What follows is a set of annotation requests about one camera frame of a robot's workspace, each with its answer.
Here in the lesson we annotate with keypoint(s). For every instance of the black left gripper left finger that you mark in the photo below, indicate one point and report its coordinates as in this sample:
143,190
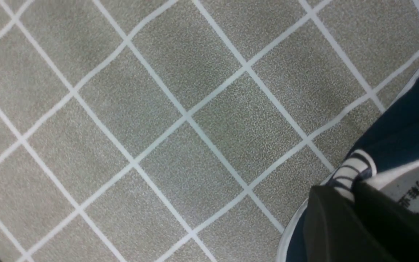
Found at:
333,233

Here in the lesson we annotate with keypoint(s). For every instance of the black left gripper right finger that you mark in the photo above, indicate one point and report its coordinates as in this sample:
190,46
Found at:
393,226

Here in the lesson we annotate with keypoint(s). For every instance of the navy slip-on shoe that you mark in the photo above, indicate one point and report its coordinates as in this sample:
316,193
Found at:
385,157

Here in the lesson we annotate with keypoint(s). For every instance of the grey checked floor cloth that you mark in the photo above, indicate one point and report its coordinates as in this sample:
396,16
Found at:
183,130

